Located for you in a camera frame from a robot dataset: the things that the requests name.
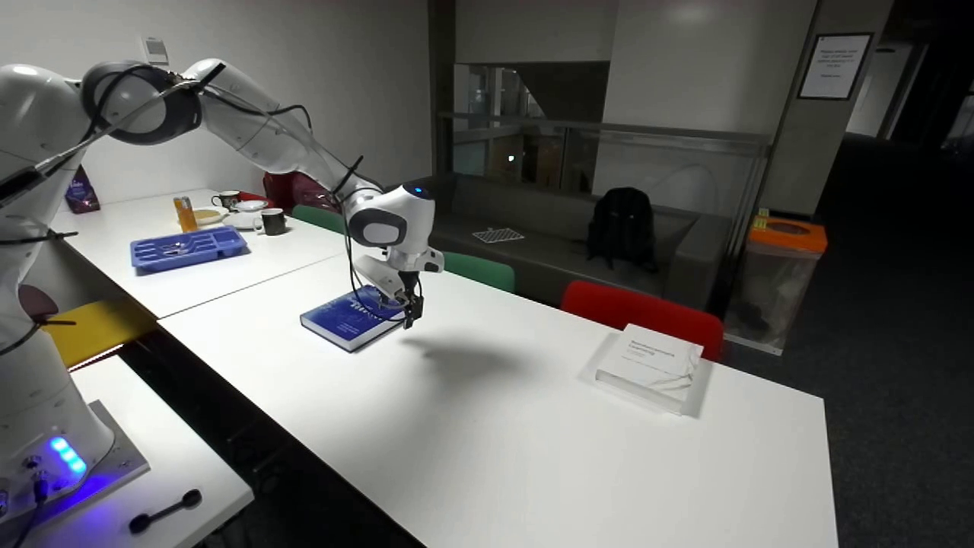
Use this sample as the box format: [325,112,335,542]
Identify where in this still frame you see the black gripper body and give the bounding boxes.
[393,268,431,303]

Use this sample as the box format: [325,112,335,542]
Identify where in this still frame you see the blue hardcover book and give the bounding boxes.
[299,283,409,357]

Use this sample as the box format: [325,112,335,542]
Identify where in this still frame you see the white paper sheet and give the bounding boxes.
[468,226,531,246]

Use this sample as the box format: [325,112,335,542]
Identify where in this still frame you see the maroon armchair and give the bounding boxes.
[263,168,337,213]

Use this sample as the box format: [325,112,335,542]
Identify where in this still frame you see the grey sofa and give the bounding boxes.
[391,172,738,313]

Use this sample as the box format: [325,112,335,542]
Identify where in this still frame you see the white container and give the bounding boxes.
[226,196,268,231]

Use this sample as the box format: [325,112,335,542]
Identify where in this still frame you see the black backpack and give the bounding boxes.
[585,185,661,275]

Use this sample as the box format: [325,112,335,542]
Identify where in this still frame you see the blue plastic compartment tray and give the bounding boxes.
[127,226,252,278]

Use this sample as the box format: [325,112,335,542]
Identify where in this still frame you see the yellow chair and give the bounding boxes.
[45,294,163,370]

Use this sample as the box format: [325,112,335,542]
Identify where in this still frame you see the black dumbbell-shaped tool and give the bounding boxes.
[127,486,203,539]

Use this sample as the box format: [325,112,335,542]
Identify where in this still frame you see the purple phone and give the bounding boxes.
[61,164,105,217]

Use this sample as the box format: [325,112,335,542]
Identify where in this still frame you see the clear bin with orange lid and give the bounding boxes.
[725,213,831,360]

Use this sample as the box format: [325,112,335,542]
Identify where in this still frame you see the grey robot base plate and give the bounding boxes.
[0,397,153,534]

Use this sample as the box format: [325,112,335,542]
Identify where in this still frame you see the framed wall notice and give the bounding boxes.
[794,31,878,102]

